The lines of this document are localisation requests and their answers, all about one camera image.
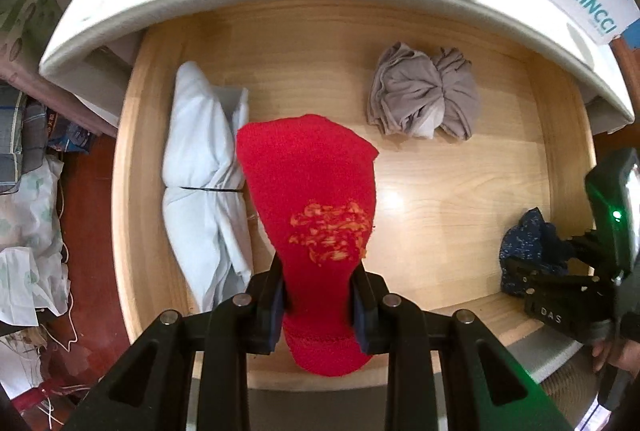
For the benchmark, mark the floral quilt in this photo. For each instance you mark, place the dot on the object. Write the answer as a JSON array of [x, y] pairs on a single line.
[[25, 11]]

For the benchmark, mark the blue packet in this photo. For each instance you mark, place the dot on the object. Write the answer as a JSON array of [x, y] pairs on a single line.
[[70, 138]]

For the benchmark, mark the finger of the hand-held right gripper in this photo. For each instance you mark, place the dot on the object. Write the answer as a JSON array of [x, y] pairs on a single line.
[[560, 286], [517, 273]]

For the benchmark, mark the plaid blanket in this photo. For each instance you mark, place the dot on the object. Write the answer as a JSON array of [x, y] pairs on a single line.
[[20, 131]]

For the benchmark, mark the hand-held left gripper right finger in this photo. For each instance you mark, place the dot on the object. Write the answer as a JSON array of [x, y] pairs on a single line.
[[359, 311]]

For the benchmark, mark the dark blue speckled underwear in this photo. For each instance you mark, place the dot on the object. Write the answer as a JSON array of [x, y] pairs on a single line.
[[530, 236]]

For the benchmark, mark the white garment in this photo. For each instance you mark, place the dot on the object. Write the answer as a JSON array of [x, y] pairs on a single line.
[[200, 151]]

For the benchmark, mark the person's right hand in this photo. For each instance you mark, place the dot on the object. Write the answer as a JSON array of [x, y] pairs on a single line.
[[607, 353]]

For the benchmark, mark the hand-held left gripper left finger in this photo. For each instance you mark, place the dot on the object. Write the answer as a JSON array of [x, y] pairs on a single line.
[[277, 306]]

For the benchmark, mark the taupe garment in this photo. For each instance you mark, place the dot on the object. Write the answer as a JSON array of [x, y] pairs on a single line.
[[420, 91]]

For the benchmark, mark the orange wooden bed frame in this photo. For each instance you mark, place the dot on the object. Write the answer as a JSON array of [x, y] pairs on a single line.
[[631, 76]]

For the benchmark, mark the grey front wooden drawer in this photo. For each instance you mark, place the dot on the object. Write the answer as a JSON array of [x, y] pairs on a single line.
[[450, 191]]

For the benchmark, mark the white plastic bag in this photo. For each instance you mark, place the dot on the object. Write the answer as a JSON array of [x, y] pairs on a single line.
[[30, 221]]

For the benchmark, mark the red cloth with orange print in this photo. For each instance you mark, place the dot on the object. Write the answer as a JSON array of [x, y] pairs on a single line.
[[310, 171]]

